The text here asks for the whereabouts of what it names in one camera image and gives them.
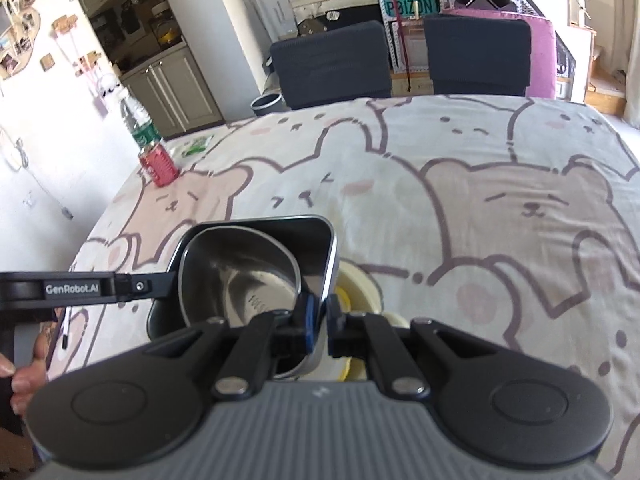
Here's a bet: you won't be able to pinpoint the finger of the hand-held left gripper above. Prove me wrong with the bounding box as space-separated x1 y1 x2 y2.
116 270 177 304

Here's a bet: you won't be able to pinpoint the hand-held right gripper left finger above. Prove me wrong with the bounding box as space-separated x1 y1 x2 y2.
134 293 319 402

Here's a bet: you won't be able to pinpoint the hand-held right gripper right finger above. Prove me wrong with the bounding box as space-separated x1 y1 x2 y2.
325 295 502 402

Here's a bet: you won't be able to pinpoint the cream bowl with handles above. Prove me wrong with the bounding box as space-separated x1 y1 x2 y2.
339 259 407 382

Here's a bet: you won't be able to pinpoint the small round steel bowl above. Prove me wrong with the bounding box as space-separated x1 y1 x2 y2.
180 225 304 332

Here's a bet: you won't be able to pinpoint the person's left hand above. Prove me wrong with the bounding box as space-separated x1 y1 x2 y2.
0 329 52 417

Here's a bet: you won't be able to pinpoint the red drink can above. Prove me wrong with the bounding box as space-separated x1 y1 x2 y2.
139 141 180 188

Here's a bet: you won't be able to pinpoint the green packet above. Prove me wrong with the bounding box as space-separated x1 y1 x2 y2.
182 136 214 157

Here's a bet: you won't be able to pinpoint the bear print tablecloth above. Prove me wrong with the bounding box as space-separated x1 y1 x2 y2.
47 95 640 471

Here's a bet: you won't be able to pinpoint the clear water bottle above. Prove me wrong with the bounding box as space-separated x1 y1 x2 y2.
120 87 164 149

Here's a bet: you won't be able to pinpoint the grey kitchen cabinet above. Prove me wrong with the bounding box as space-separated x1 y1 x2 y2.
122 46 224 141

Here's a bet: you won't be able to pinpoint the white plush toy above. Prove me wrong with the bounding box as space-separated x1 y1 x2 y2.
97 75 127 102

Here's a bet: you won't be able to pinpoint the grey trash bin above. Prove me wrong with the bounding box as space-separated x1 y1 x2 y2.
251 94 285 117

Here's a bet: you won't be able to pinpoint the dark fabric chair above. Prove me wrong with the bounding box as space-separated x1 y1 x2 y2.
270 21 392 111
424 14 532 97

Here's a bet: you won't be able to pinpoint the red stick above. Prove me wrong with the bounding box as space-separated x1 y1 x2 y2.
385 0 417 93

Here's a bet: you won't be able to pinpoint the black lettered board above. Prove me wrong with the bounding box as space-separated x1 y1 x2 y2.
325 2 386 29

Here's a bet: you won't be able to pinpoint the teal framed sign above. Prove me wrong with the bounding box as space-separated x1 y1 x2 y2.
382 0 441 17

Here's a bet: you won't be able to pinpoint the pink cushion board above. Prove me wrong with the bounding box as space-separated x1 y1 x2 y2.
442 7 557 100

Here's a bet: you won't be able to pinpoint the wooden stairs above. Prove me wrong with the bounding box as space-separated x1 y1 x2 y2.
565 0 632 116

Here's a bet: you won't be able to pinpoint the wall photo board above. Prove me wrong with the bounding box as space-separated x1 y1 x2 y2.
0 0 42 81

